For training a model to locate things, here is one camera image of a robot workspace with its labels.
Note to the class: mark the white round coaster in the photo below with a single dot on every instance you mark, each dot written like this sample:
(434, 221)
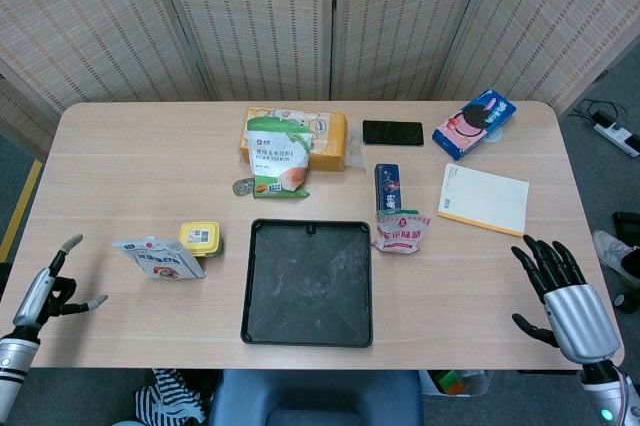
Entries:
(495, 137)

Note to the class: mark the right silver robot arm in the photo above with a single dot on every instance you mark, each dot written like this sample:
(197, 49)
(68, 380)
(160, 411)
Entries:
(612, 396)

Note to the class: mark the woven bamboo folding screen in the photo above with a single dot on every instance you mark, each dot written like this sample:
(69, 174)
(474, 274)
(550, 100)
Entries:
(250, 21)

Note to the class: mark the white notepad with yellow edge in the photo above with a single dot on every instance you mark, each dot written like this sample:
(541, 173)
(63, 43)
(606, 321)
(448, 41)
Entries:
(485, 198)

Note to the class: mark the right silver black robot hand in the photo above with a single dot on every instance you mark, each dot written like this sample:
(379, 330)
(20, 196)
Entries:
(580, 321)

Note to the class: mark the white sneaker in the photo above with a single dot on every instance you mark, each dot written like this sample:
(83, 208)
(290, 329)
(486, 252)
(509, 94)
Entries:
(612, 251)

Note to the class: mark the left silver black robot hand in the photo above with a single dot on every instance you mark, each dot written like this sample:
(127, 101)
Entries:
(30, 296)

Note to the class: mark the dark blue narrow box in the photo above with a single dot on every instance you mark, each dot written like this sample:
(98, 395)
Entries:
(388, 186)

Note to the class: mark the black square plastic tray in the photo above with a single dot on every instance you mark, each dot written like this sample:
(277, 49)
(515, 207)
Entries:
(307, 286)

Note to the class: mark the black round caster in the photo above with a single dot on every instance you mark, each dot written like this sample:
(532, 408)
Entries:
(620, 300)

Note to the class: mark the black white striped cloth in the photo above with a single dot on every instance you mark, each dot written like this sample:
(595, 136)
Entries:
(165, 401)

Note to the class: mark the clear bin with coloured items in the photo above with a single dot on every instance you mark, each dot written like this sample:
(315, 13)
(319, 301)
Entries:
(455, 382)

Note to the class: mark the black smartphone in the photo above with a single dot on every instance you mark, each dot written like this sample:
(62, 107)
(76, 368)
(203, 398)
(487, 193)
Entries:
(393, 133)

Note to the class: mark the green white corn starch bag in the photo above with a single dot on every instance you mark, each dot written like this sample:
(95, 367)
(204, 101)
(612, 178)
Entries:
(275, 156)

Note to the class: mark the blue chair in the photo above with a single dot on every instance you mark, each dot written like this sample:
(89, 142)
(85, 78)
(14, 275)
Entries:
(315, 396)

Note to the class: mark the red white seasoning packet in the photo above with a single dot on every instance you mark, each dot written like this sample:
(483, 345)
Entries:
(401, 233)

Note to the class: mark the black box on floor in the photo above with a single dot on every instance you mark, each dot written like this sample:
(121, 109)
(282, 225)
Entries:
(627, 222)

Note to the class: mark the white snack pouch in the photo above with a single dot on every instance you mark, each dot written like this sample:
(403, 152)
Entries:
(160, 261)

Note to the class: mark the round metal badge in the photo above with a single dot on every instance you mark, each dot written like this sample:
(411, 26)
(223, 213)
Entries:
(242, 188)

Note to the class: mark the yellow tissue pack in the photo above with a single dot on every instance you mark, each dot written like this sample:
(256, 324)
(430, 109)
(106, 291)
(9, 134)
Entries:
(330, 141)

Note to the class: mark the white power strip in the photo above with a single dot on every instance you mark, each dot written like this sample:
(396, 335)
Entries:
(620, 138)

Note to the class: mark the blue cookie box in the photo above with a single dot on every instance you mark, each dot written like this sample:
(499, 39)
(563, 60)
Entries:
(470, 123)

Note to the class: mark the yellow lidded green container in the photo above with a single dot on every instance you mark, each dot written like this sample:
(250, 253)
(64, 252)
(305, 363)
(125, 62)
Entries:
(200, 236)

